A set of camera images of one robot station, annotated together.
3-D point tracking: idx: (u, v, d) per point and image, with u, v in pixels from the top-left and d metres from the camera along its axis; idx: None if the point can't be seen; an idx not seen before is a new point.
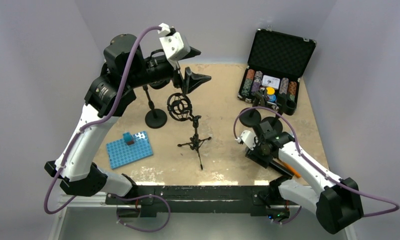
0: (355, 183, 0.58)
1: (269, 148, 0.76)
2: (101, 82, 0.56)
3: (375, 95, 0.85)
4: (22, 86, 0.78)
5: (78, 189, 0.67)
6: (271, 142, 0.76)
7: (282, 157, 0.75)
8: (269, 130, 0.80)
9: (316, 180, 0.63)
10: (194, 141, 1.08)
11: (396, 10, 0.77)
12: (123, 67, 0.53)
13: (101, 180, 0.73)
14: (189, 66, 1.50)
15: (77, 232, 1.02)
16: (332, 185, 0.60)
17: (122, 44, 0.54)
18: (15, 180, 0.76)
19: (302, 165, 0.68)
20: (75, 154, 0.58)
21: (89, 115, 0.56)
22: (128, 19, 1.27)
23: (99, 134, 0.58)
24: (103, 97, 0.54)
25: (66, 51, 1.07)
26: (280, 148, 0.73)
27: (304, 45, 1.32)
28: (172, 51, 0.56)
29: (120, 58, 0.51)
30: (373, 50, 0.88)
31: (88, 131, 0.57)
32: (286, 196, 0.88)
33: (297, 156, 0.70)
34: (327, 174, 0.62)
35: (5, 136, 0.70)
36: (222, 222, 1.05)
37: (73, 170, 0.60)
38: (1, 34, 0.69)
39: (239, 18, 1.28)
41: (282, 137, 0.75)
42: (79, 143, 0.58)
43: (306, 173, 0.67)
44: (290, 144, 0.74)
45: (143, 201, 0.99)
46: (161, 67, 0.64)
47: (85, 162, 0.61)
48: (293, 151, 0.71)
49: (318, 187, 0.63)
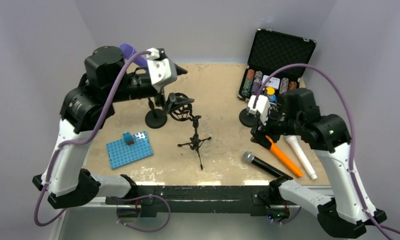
0: (385, 216, 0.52)
1: (311, 137, 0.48)
2: (77, 93, 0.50)
3: (375, 95, 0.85)
4: (22, 86, 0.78)
5: (67, 202, 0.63)
6: (319, 130, 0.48)
7: (318, 156, 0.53)
8: (311, 107, 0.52)
9: (352, 209, 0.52)
10: (194, 141, 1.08)
11: (396, 9, 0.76)
12: (103, 79, 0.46)
13: (93, 189, 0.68)
14: (189, 66, 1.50)
15: (77, 232, 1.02)
16: (366, 220, 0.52)
17: (106, 55, 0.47)
18: (15, 181, 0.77)
19: (345, 184, 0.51)
20: (57, 171, 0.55)
21: (67, 131, 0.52)
22: (128, 19, 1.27)
23: (80, 149, 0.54)
24: (77, 112, 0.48)
25: (66, 51, 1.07)
26: (330, 153, 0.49)
27: (304, 45, 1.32)
28: (157, 77, 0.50)
29: (101, 69, 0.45)
30: (373, 50, 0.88)
31: (67, 147, 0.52)
32: (285, 196, 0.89)
33: (345, 171, 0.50)
34: (367, 208, 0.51)
35: (5, 136, 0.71)
36: (222, 223, 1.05)
37: (58, 186, 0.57)
38: (2, 35, 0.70)
39: (239, 19, 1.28)
41: (333, 126, 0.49)
42: (60, 160, 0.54)
43: (340, 190, 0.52)
44: (342, 147, 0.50)
45: (143, 201, 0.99)
46: (145, 86, 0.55)
47: (70, 177, 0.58)
48: (344, 162, 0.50)
49: (347, 214, 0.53)
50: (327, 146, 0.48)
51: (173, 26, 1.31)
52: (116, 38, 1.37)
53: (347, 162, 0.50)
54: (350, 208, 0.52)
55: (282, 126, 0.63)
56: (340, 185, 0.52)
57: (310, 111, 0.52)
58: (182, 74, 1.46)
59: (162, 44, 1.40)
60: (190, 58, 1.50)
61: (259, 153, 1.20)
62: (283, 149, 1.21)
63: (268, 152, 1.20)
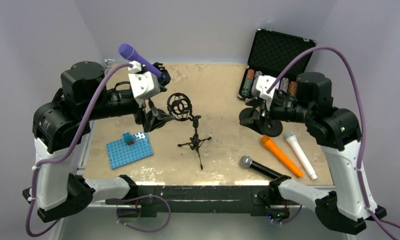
0: (385, 213, 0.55)
1: (321, 133, 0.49)
2: (48, 108, 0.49)
3: (375, 95, 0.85)
4: (22, 86, 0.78)
5: (60, 213, 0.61)
6: (329, 126, 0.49)
7: (325, 151, 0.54)
8: (325, 98, 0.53)
9: (354, 206, 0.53)
10: (194, 141, 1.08)
11: (396, 9, 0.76)
12: (80, 94, 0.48)
13: (86, 197, 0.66)
14: (189, 65, 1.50)
15: (77, 232, 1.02)
16: (366, 216, 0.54)
17: (84, 71, 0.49)
18: (15, 181, 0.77)
19: (351, 182, 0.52)
20: (41, 187, 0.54)
21: (41, 150, 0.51)
22: (128, 19, 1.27)
23: (59, 165, 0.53)
24: (47, 130, 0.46)
25: (65, 51, 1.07)
26: (340, 150, 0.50)
27: (304, 45, 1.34)
28: (140, 90, 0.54)
29: (76, 86, 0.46)
30: (373, 50, 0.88)
31: (44, 166, 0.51)
32: (286, 195, 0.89)
33: (353, 169, 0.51)
34: (369, 206, 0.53)
35: (5, 136, 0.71)
36: (222, 223, 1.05)
37: (45, 201, 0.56)
38: (3, 35, 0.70)
39: (239, 19, 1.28)
41: (344, 123, 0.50)
42: (41, 178, 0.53)
43: (344, 186, 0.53)
44: (351, 144, 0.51)
45: (143, 201, 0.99)
46: (125, 102, 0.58)
47: (57, 190, 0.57)
48: (352, 159, 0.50)
49: (349, 210, 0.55)
50: (336, 144, 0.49)
51: (173, 26, 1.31)
52: (116, 38, 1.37)
53: (355, 160, 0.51)
54: (352, 205, 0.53)
55: (288, 112, 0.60)
56: (344, 181, 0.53)
57: (324, 102, 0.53)
58: (183, 74, 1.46)
59: (162, 44, 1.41)
60: (190, 58, 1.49)
61: (259, 154, 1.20)
62: (284, 149, 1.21)
63: (269, 152, 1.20)
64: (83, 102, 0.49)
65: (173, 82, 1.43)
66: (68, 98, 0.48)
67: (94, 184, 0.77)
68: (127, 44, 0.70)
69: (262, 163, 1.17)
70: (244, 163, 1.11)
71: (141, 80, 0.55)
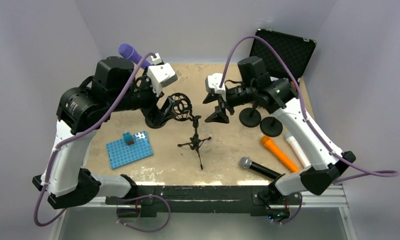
0: (353, 156, 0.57)
1: (264, 101, 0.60)
2: (74, 92, 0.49)
3: (375, 95, 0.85)
4: (22, 86, 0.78)
5: (68, 203, 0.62)
6: (269, 95, 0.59)
7: (276, 117, 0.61)
8: (262, 73, 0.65)
9: (320, 155, 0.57)
10: (194, 141, 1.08)
11: (396, 10, 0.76)
12: (111, 82, 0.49)
13: (93, 188, 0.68)
14: (189, 65, 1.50)
15: (77, 232, 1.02)
16: (336, 162, 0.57)
17: (119, 61, 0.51)
18: (15, 181, 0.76)
19: (305, 134, 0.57)
20: (56, 171, 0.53)
21: (63, 132, 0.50)
22: (128, 19, 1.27)
23: (78, 149, 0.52)
24: (73, 112, 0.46)
25: (65, 51, 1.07)
26: (282, 108, 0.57)
27: (304, 45, 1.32)
28: (164, 75, 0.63)
29: (110, 74, 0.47)
30: (373, 50, 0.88)
31: (65, 148, 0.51)
32: (284, 191, 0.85)
33: (302, 121, 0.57)
34: (333, 150, 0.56)
35: (5, 136, 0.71)
36: (222, 223, 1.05)
37: (58, 187, 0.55)
38: (2, 35, 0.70)
39: (239, 19, 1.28)
41: (280, 87, 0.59)
42: (58, 161, 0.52)
43: (304, 141, 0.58)
44: (292, 102, 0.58)
45: (143, 201, 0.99)
46: (144, 95, 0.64)
47: (70, 176, 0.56)
48: (297, 114, 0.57)
49: (318, 162, 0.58)
50: (276, 104, 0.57)
51: (173, 26, 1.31)
52: (116, 38, 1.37)
53: (300, 113, 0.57)
54: (319, 156, 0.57)
55: (241, 95, 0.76)
56: (302, 137, 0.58)
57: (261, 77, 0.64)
58: (182, 74, 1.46)
59: (162, 44, 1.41)
60: (189, 58, 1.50)
61: (259, 154, 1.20)
62: (284, 149, 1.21)
63: (269, 152, 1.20)
64: (112, 89, 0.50)
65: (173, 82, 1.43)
66: (97, 84, 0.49)
67: (100, 177, 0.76)
68: (127, 44, 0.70)
69: (262, 163, 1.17)
70: (244, 164, 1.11)
71: (163, 68, 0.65)
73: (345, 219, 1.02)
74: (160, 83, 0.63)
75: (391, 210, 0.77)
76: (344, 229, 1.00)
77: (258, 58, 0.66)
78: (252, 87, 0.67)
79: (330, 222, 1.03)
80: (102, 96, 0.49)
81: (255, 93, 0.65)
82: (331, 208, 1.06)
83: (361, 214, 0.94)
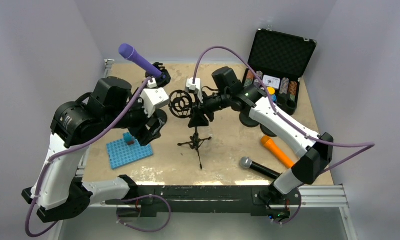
0: (330, 136, 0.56)
1: (238, 106, 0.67)
2: (69, 107, 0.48)
3: (375, 95, 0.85)
4: (22, 86, 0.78)
5: (58, 216, 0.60)
6: (241, 99, 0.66)
7: (252, 117, 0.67)
8: (234, 82, 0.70)
9: (296, 141, 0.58)
10: (194, 140, 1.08)
11: (396, 9, 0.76)
12: (108, 100, 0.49)
13: (84, 201, 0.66)
14: (189, 66, 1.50)
15: (77, 232, 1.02)
16: (313, 144, 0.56)
17: (117, 81, 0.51)
18: (16, 181, 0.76)
19: (279, 125, 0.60)
20: (47, 184, 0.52)
21: (56, 145, 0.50)
22: (128, 19, 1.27)
23: (70, 161, 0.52)
24: (68, 126, 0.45)
25: (65, 52, 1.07)
26: (252, 107, 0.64)
27: (303, 45, 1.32)
28: (159, 99, 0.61)
29: (108, 93, 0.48)
30: (372, 50, 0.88)
31: (57, 161, 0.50)
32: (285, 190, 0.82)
33: (273, 115, 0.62)
34: (307, 133, 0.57)
35: (6, 137, 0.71)
36: (222, 223, 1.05)
37: (48, 200, 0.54)
38: (2, 36, 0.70)
39: (239, 19, 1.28)
41: (250, 91, 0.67)
42: (50, 174, 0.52)
43: (281, 133, 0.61)
44: (262, 101, 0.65)
45: (143, 201, 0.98)
46: (134, 115, 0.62)
47: (61, 189, 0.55)
48: (268, 109, 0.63)
49: (297, 148, 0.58)
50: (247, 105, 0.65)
51: (173, 26, 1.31)
52: (116, 38, 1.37)
53: (271, 109, 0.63)
54: (296, 143, 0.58)
55: (217, 101, 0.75)
56: (277, 129, 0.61)
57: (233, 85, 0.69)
58: (182, 74, 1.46)
59: (162, 44, 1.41)
60: (190, 58, 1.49)
61: (258, 154, 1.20)
62: (283, 149, 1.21)
63: (269, 152, 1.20)
64: (108, 106, 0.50)
65: (173, 82, 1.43)
66: (95, 100, 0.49)
67: (92, 187, 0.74)
68: (127, 44, 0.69)
69: (263, 163, 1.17)
70: (244, 164, 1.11)
71: (158, 91, 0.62)
73: (345, 219, 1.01)
74: (156, 106, 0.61)
75: (391, 210, 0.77)
76: (344, 229, 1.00)
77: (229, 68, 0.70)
78: (226, 94, 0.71)
79: (329, 222, 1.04)
80: (97, 112, 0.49)
81: (229, 100, 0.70)
82: (331, 208, 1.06)
83: (361, 213, 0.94)
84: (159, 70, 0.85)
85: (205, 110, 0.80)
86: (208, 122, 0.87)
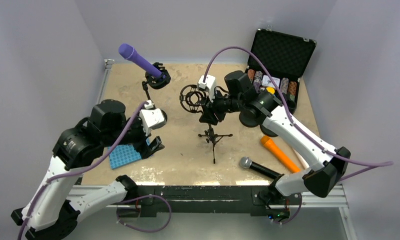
0: (346, 151, 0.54)
1: (251, 114, 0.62)
2: (71, 132, 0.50)
3: (375, 95, 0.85)
4: (22, 86, 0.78)
5: (46, 237, 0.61)
6: (255, 107, 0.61)
7: (266, 127, 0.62)
8: (248, 87, 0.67)
9: (313, 154, 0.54)
10: (208, 135, 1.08)
11: (396, 9, 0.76)
12: (106, 124, 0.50)
13: (72, 223, 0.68)
14: (189, 65, 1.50)
15: (77, 232, 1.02)
16: (330, 159, 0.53)
17: (113, 104, 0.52)
18: (17, 181, 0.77)
19: (295, 137, 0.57)
20: (41, 205, 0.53)
21: (56, 166, 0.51)
22: (128, 19, 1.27)
23: (67, 184, 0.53)
24: (70, 151, 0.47)
25: (65, 51, 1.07)
26: (268, 116, 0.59)
27: (304, 45, 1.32)
28: (153, 121, 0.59)
29: (106, 117, 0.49)
30: (372, 50, 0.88)
31: (55, 183, 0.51)
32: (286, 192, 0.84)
33: (289, 126, 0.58)
34: (325, 147, 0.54)
35: (6, 136, 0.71)
36: (222, 223, 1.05)
37: (40, 219, 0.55)
38: (2, 36, 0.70)
39: (239, 19, 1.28)
41: (265, 98, 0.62)
42: (45, 195, 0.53)
43: (297, 144, 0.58)
44: (278, 110, 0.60)
45: (143, 201, 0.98)
46: (134, 132, 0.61)
47: (53, 210, 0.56)
48: (284, 120, 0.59)
49: (314, 161, 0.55)
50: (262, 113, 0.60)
51: (173, 26, 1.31)
52: (116, 38, 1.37)
53: (287, 119, 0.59)
54: (313, 156, 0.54)
55: (227, 103, 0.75)
56: (293, 140, 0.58)
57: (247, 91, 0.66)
58: (182, 74, 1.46)
59: (162, 44, 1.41)
60: (190, 58, 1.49)
61: (258, 154, 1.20)
62: (284, 149, 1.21)
63: (269, 152, 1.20)
64: (105, 129, 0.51)
65: (173, 82, 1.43)
66: (92, 125, 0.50)
67: (81, 203, 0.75)
68: (127, 44, 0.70)
69: (263, 163, 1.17)
70: (244, 164, 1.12)
71: (154, 113, 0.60)
73: (345, 219, 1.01)
74: (149, 127, 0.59)
75: (391, 209, 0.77)
76: (344, 229, 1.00)
77: (243, 73, 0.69)
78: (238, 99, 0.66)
79: (330, 222, 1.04)
80: (96, 136, 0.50)
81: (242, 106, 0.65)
82: (331, 208, 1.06)
83: (361, 213, 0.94)
84: (159, 70, 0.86)
85: (214, 109, 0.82)
86: (217, 122, 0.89)
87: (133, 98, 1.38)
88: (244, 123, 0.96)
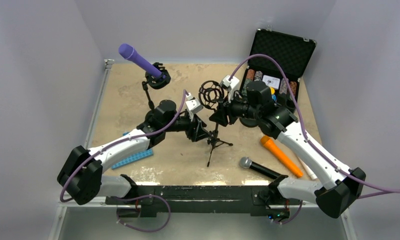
0: (363, 172, 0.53)
1: (266, 127, 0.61)
2: (146, 123, 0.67)
3: (375, 95, 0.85)
4: (22, 86, 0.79)
5: (89, 186, 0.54)
6: (271, 121, 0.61)
7: (279, 141, 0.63)
8: (269, 101, 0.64)
9: (325, 172, 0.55)
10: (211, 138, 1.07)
11: (396, 9, 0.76)
12: (167, 118, 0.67)
13: (91, 195, 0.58)
14: (189, 65, 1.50)
15: (77, 231, 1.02)
16: (344, 178, 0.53)
17: (169, 104, 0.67)
18: (18, 180, 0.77)
19: (309, 154, 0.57)
20: (117, 149, 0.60)
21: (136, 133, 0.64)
22: (128, 19, 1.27)
23: (135, 148, 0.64)
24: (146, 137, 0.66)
25: (65, 51, 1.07)
26: (283, 132, 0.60)
27: (303, 45, 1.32)
28: (192, 105, 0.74)
29: (168, 112, 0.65)
30: (372, 50, 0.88)
31: (134, 141, 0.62)
32: (287, 195, 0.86)
33: (303, 142, 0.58)
34: (338, 166, 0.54)
35: (5, 137, 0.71)
36: (222, 222, 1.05)
37: (107, 161, 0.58)
38: (2, 36, 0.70)
39: (239, 19, 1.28)
41: (280, 113, 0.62)
42: (122, 144, 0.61)
43: (309, 160, 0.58)
44: (292, 126, 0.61)
45: (143, 201, 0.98)
46: (182, 122, 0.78)
47: (111, 162, 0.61)
48: (299, 135, 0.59)
49: (326, 179, 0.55)
50: (278, 128, 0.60)
51: (173, 26, 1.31)
52: (116, 38, 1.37)
53: (301, 135, 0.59)
54: (325, 174, 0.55)
55: (243, 109, 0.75)
56: (305, 156, 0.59)
57: (267, 104, 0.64)
58: (182, 74, 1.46)
59: (162, 44, 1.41)
60: (189, 58, 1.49)
61: (258, 154, 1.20)
62: (284, 149, 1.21)
63: (269, 152, 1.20)
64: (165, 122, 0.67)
65: (173, 82, 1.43)
66: (156, 120, 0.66)
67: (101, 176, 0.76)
68: (127, 44, 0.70)
69: (263, 163, 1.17)
70: (244, 164, 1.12)
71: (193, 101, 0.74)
73: (345, 219, 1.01)
74: (191, 111, 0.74)
75: (391, 209, 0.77)
76: (344, 228, 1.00)
77: (266, 84, 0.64)
78: (256, 111, 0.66)
79: (330, 223, 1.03)
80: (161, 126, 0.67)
81: (258, 118, 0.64)
82: None
83: (361, 213, 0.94)
84: (159, 70, 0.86)
85: (229, 111, 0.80)
86: (226, 123, 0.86)
87: (133, 98, 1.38)
88: (244, 124, 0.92)
